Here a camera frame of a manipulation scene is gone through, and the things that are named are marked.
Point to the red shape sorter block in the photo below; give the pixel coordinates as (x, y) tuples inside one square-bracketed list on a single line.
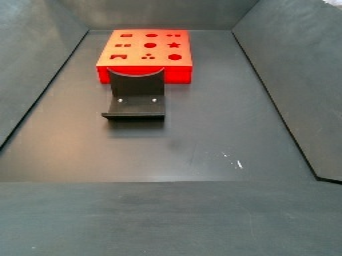
[(142, 51)]

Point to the black curved holder bracket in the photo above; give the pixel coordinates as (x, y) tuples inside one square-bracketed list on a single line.
[(138, 96)]

